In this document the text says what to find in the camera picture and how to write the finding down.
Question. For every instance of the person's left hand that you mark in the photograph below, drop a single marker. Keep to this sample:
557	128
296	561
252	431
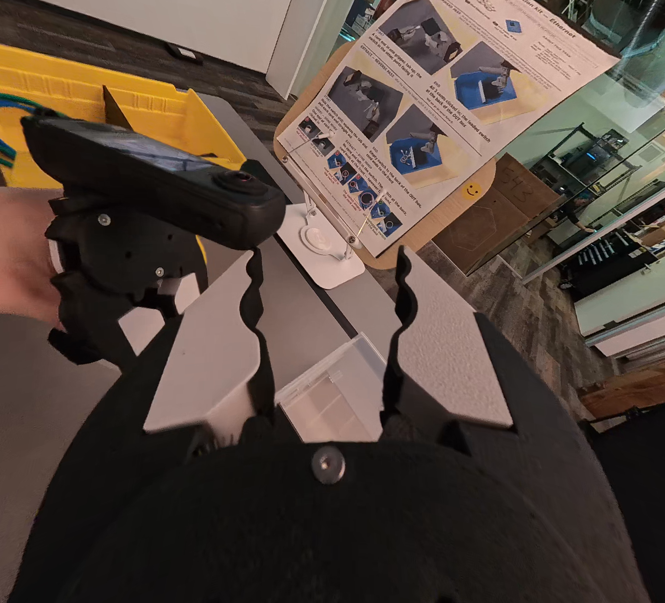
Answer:
26	260

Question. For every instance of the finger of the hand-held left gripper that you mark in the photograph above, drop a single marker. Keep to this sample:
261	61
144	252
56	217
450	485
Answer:
145	328
184	291

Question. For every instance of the cardboard box with hexagon print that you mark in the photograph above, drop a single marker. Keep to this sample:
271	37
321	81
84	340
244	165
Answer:
478	239

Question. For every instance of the white display stand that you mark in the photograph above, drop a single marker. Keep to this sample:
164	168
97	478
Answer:
332	265

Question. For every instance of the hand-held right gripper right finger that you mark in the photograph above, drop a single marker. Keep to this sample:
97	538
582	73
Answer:
452	364

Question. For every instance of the yellow plastic bin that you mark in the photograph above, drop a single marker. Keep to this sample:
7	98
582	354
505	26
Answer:
156	104

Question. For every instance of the plain brown cardboard box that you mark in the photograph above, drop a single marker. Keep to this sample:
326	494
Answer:
530	187

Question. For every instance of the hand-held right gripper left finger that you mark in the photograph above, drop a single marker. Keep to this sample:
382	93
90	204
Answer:
208	364

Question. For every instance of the printed instruction sheet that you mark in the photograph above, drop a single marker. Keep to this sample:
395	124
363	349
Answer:
467	68

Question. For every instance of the clear plastic box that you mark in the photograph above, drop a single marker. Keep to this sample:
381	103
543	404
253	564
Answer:
332	395

